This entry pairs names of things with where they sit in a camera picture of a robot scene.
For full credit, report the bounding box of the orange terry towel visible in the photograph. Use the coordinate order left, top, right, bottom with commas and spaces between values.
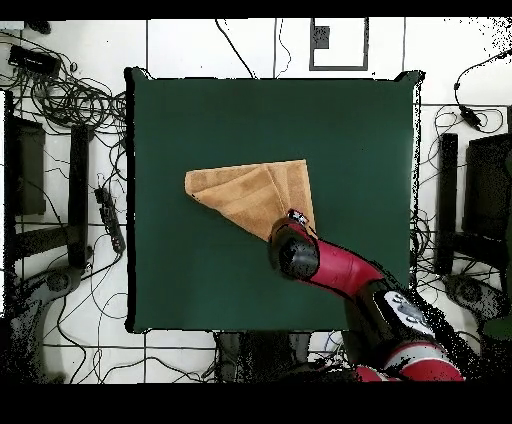
184, 158, 317, 242

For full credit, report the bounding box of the dark green table cloth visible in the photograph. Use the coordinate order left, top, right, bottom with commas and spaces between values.
124, 67, 425, 334

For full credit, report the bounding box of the black power strip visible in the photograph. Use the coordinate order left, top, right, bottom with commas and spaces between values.
94, 186, 127, 254

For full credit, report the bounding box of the black inline power adapter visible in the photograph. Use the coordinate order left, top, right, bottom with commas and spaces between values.
459, 105, 483, 131

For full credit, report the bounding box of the black rectangular box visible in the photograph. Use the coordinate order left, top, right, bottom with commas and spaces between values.
8, 44, 62, 77

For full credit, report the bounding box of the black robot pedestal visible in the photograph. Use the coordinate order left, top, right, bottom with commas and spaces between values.
213, 330, 312, 383

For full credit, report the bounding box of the black floor cable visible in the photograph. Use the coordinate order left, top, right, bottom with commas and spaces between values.
214, 18, 256, 79

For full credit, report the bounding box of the grey square floor frame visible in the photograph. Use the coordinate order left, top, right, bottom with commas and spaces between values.
308, 17, 370, 72

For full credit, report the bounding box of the black frame stand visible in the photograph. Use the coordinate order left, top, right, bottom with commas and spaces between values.
434, 102, 512, 277
3, 90, 94, 273

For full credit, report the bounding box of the dark grey pedestal leg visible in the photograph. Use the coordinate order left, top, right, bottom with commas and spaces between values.
441, 273, 511, 321
7, 266, 85, 383

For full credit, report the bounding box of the black cable tangle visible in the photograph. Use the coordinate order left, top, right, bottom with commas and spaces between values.
0, 31, 129, 137

